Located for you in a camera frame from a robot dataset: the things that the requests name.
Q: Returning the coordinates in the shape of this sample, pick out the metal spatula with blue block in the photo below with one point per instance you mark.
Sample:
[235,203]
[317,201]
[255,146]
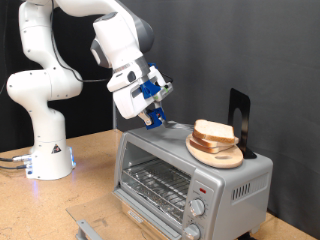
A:
[157,118]

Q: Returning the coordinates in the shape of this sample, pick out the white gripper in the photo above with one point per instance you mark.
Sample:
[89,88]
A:
[126,100]

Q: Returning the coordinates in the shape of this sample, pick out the black metal bookend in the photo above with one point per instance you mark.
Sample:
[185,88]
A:
[245,106]

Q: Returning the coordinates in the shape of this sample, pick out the black backdrop curtain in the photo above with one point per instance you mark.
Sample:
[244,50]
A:
[90,113]

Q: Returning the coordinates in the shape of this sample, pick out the silver toaster oven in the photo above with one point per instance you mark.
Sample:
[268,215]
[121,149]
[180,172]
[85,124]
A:
[246,206]

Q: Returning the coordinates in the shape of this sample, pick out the round wooden cutting board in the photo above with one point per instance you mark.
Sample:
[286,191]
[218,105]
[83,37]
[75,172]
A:
[216,159]

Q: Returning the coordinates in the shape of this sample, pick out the silver oven knob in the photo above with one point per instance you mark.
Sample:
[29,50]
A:
[197,207]
[192,232]

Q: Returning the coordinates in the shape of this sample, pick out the vertical metal pole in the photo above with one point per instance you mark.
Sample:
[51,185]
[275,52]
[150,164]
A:
[114,123]

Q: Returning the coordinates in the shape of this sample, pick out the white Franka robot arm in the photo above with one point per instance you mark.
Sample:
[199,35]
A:
[43,86]

